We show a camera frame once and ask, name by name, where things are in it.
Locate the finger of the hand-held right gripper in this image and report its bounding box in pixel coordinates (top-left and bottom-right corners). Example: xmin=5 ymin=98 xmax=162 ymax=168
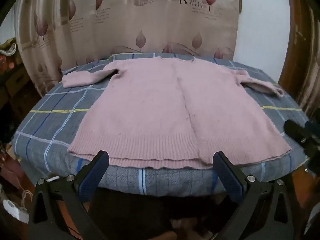
xmin=284 ymin=119 xmax=308 ymax=144

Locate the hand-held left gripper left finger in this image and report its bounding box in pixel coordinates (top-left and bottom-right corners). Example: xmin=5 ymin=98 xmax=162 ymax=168
xmin=28 ymin=150 xmax=110 ymax=240

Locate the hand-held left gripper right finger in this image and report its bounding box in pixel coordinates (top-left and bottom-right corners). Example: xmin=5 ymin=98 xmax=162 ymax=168
xmin=212 ymin=151 xmax=295 ymax=240

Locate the pink knit sweater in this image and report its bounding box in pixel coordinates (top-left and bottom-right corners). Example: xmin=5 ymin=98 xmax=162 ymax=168
xmin=61 ymin=57 xmax=292 ymax=169

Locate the grey plaid blanket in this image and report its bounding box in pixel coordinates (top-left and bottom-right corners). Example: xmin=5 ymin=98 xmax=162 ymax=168
xmin=12 ymin=52 xmax=310 ymax=197

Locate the brown cardboard box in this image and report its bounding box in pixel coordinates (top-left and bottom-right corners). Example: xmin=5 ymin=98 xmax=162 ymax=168
xmin=0 ymin=71 xmax=29 ymax=99

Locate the beige leaf print curtain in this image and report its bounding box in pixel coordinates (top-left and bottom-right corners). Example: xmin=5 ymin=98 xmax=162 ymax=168
xmin=14 ymin=0 xmax=242 ymax=98

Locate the brown wooden door frame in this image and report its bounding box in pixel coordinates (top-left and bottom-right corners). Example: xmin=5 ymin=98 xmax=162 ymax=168
xmin=278 ymin=0 xmax=320 ymax=120

